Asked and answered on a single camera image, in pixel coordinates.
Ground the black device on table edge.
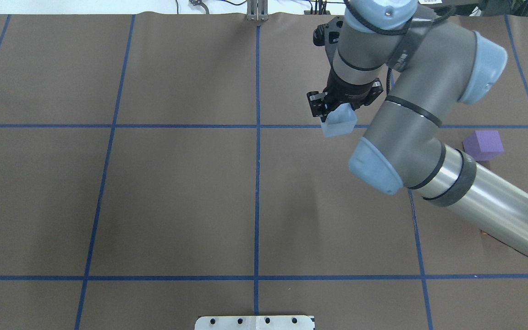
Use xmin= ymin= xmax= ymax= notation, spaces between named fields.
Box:
xmin=419 ymin=0 xmax=528 ymax=17

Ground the aluminium frame post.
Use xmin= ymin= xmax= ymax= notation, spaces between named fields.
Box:
xmin=246 ymin=0 xmax=270 ymax=22

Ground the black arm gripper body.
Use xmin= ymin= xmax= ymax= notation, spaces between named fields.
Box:
xmin=323 ymin=69 xmax=379 ymax=110

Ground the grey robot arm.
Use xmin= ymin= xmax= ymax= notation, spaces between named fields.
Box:
xmin=307 ymin=0 xmax=528 ymax=258

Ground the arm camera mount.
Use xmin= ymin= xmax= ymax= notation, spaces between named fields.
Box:
xmin=313 ymin=16 xmax=344 ymax=63

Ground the purple foam block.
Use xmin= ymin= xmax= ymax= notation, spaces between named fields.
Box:
xmin=462 ymin=130 xmax=505 ymax=161

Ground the light blue foam block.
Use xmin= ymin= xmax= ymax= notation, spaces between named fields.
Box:
xmin=320 ymin=103 xmax=358 ymax=138

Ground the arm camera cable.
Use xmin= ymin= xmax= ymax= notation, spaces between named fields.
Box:
xmin=343 ymin=0 xmax=457 ymax=92

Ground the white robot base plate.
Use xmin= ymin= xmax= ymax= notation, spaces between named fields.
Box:
xmin=193 ymin=315 xmax=316 ymax=330

